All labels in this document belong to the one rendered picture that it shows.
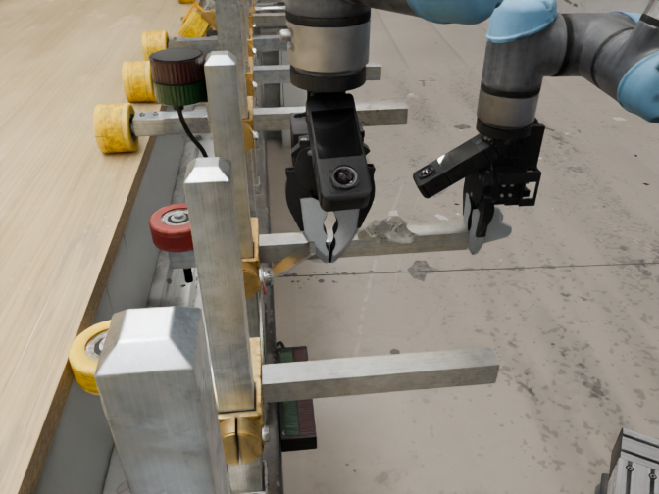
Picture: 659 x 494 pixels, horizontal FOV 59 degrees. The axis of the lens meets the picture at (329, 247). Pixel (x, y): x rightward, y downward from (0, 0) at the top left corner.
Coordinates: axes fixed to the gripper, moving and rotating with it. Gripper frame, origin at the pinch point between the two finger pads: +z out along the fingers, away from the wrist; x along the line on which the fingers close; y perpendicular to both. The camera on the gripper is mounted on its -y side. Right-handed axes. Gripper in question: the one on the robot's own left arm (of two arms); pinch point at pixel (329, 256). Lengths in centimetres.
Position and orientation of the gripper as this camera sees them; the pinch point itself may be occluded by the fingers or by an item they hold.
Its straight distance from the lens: 63.5
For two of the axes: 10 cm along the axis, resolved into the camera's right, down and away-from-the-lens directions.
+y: -1.1, -5.5, 8.3
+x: -9.9, 0.6, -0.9
